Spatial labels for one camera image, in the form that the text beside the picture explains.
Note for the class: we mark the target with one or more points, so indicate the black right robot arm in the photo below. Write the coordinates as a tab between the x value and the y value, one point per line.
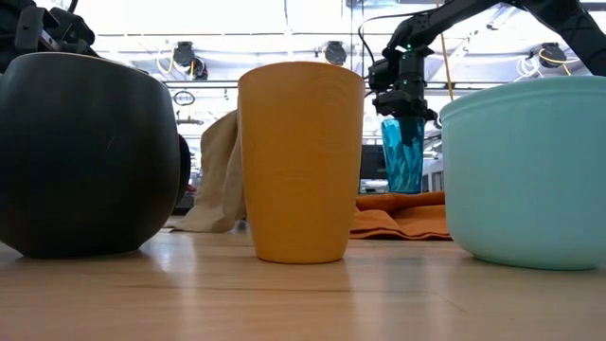
568	23

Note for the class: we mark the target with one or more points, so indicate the black hanging device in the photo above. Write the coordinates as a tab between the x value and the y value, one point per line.
189	57
335	53
551	53

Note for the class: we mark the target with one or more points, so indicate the light blue bowl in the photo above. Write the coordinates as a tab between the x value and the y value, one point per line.
525	175

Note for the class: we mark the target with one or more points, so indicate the blue translucent faceted tumbler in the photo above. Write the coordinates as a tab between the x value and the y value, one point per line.
402	161

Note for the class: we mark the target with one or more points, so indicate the beige cloth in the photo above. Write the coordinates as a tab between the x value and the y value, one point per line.
218	189

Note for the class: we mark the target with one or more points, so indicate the orange cloth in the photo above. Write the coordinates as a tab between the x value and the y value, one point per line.
402	220

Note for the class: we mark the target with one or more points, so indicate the black background cabinet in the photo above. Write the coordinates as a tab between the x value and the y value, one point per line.
371	163

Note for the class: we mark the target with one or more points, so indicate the black mug orange inside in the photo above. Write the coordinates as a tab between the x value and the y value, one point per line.
85	156

